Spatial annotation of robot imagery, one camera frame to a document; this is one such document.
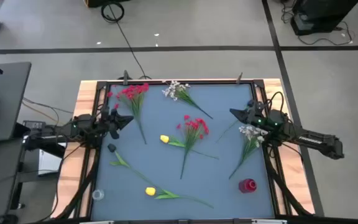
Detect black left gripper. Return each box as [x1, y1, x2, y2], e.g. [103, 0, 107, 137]
[99, 105, 134, 140]

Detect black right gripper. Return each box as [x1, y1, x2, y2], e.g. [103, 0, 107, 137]
[229, 101, 269, 130]

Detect dark artificial tulip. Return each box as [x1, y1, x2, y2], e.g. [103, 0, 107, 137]
[107, 142, 157, 187]
[215, 99, 254, 144]

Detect white artificial flower bunch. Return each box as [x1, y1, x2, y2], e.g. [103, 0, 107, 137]
[228, 124, 269, 180]
[162, 80, 214, 120]

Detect red artificial flower bunch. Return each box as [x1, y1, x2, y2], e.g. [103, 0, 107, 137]
[106, 82, 150, 146]
[175, 114, 210, 180]

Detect yellow artificial tulip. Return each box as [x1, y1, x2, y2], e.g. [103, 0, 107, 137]
[145, 186, 214, 209]
[160, 134, 220, 161]

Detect red vase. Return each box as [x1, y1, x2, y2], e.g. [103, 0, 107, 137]
[238, 178, 257, 194]

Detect clear glass vase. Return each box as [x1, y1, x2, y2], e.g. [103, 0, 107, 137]
[91, 189, 105, 201]

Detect blue grey table mat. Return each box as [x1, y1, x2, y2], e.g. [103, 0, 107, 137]
[91, 83, 275, 221]

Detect white paper box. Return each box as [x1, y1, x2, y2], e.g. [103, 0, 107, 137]
[38, 141, 68, 177]

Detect black power adapter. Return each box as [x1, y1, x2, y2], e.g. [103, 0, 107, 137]
[22, 120, 46, 131]

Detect black desk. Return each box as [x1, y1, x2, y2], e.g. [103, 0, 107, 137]
[0, 61, 32, 142]

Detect black equipment stand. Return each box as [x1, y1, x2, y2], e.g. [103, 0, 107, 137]
[290, 0, 358, 36]

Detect dark grey low desk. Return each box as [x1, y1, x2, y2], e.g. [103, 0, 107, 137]
[0, 138, 24, 218]

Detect black table frame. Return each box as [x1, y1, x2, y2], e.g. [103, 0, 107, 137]
[53, 79, 316, 224]

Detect long black floor cable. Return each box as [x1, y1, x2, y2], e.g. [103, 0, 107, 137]
[109, 4, 152, 80]

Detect black coiled cable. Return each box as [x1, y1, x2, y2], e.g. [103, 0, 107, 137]
[100, 1, 126, 24]

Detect black looped floor cable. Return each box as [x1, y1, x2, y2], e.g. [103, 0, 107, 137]
[296, 21, 354, 47]

